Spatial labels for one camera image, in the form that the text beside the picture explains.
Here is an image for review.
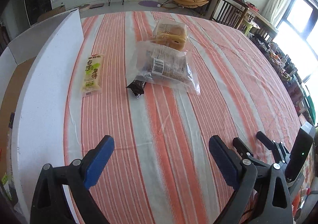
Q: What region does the bagged yellow bread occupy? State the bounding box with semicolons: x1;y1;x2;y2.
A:
151;18;188;51

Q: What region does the orange striped tablecloth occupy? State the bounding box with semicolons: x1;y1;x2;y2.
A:
64;11;300;223

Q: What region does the clear bag of brown biscuits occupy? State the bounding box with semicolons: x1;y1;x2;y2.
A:
126;41;201;95

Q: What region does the purple floor mat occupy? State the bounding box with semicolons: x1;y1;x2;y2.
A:
139;1;161;8

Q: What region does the wooden side table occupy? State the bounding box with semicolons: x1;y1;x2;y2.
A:
247;9;278;42

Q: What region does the small dark brown snack packet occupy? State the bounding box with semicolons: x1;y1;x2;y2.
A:
126;80;146;98

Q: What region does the dark wooden chair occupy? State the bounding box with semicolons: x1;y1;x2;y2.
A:
211;0;248;29

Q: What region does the yellow green rice cracker pack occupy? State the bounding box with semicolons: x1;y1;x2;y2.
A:
81;54;104;96

